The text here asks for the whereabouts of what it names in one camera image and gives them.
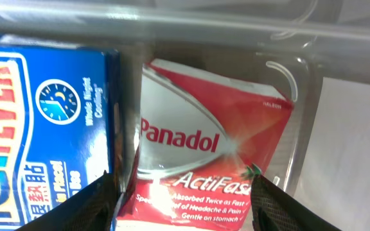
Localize red Panadol ActiFast box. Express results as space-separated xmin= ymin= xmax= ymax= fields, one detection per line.
xmin=116 ymin=59 xmax=294 ymax=230

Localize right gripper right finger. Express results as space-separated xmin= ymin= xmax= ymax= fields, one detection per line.
xmin=251 ymin=175 xmax=340 ymax=231

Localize blue Cool Fever box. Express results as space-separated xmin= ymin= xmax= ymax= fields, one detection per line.
xmin=0 ymin=35 xmax=119 ymax=230

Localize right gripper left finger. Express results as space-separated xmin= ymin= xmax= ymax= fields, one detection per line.
xmin=16 ymin=173 xmax=118 ymax=231

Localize clear plastic container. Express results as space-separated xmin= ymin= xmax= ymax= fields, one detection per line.
xmin=0 ymin=0 xmax=370 ymax=203

